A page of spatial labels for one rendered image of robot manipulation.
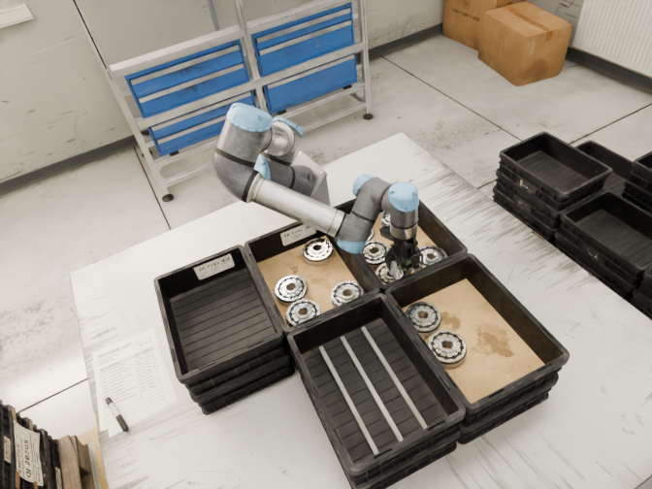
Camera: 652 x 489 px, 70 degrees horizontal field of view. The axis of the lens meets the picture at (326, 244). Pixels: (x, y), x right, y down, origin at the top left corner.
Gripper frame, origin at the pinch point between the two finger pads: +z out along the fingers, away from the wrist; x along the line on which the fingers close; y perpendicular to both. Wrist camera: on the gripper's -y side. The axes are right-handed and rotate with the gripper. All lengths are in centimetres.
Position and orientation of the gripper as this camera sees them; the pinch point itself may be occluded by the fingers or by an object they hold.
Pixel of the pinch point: (401, 272)
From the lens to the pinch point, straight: 147.8
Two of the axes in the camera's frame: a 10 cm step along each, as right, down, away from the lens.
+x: 9.3, -3.2, 1.5
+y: 3.4, 6.5, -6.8
